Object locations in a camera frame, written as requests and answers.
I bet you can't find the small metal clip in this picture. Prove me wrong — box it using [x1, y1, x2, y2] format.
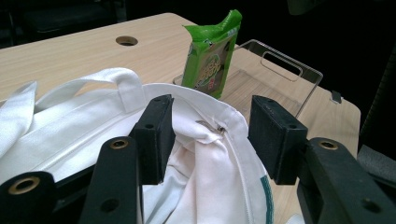
[330, 90, 344, 105]

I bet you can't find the grey padded object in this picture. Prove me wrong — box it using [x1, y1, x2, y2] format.
[356, 144, 396, 189]

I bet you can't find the white canvas tote bag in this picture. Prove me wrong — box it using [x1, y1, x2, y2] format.
[0, 67, 275, 224]

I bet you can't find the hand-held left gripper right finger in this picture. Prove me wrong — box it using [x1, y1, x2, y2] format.
[247, 95, 396, 224]

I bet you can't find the green seaweed snack packet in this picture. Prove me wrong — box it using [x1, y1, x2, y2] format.
[181, 8, 243, 100]

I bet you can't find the clear acrylic tray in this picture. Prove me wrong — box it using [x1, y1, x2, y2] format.
[172, 39, 324, 124]

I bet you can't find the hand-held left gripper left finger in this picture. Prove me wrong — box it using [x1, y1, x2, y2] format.
[78, 93, 177, 224]

